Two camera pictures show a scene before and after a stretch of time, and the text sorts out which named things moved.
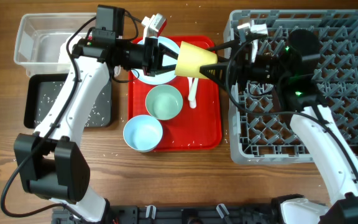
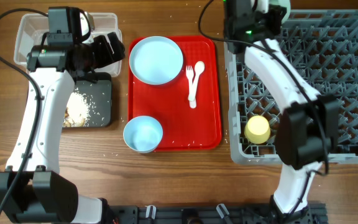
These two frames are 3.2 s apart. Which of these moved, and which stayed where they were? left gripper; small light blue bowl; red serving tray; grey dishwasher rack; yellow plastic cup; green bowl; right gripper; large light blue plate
Moved: yellow plastic cup; right gripper; green bowl; left gripper
Stayed: red serving tray; grey dishwasher rack; small light blue bowl; large light blue plate
